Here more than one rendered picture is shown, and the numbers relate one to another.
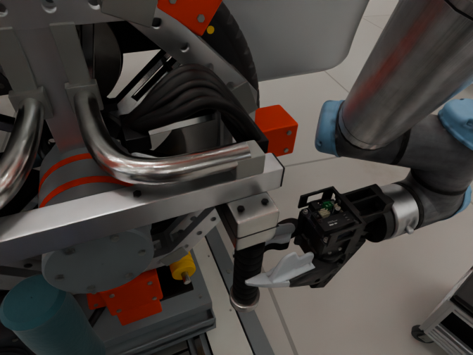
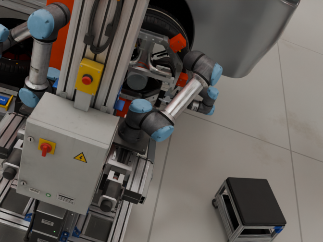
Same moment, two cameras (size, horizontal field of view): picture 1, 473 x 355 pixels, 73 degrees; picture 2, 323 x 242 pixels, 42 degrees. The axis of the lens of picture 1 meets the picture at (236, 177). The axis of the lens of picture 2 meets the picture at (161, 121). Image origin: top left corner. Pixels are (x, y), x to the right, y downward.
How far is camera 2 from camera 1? 2.32 m
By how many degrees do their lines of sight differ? 10
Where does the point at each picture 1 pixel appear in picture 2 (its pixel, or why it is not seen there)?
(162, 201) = (154, 74)
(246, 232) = (163, 86)
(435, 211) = (202, 108)
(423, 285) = not seen: hidden behind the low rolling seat
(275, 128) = (184, 79)
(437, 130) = (205, 90)
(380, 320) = (203, 193)
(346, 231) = not seen: hidden behind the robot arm
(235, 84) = (178, 64)
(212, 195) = (161, 78)
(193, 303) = not seen: hidden behind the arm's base
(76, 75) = (150, 49)
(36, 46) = (147, 43)
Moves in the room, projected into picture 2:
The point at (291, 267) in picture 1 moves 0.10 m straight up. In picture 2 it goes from (167, 99) to (172, 87)
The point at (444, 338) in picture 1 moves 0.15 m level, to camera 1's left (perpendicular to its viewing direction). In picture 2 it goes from (219, 199) to (202, 188)
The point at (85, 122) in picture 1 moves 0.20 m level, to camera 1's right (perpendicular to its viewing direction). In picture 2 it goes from (148, 58) to (175, 74)
